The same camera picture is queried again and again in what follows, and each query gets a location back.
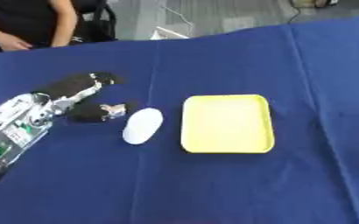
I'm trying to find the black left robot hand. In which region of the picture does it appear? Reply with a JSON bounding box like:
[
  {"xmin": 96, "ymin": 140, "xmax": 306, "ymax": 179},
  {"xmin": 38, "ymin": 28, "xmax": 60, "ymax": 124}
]
[{"xmin": 32, "ymin": 72, "xmax": 137, "ymax": 123}]

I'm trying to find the black cable on floor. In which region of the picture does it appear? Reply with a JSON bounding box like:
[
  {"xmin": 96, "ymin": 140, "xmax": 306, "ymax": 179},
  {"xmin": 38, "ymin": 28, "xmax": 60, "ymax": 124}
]
[{"xmin": 285, "ymin": 0, "xmax": 304, "ymax": 25}]

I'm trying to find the yellow rectangular tray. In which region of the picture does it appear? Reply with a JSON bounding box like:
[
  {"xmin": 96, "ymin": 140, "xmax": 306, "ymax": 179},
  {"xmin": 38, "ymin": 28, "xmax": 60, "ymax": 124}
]
[{"xmin": 179, "ymin": 94, "xmax": 277, "ymax": 154}]

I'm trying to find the person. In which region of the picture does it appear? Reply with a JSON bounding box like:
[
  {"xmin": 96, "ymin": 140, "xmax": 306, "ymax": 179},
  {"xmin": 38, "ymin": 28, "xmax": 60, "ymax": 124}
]
[{"xmin": 0, "ymin": 0, "xmax": 118, "ymax": 53}]

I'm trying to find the white frame on floor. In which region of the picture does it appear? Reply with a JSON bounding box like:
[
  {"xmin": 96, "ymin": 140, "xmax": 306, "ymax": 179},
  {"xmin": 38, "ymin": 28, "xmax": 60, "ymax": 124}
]
[{"xmin": 149, "ymin": 5, "xmax": 195, "ymax": 41}]

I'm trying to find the white oval object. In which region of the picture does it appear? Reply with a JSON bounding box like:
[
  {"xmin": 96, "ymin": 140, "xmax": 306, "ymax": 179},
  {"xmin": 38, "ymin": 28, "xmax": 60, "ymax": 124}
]
[{"xmin": 121, "ymin": 107, "xmax": 166, "ymax": 145}]

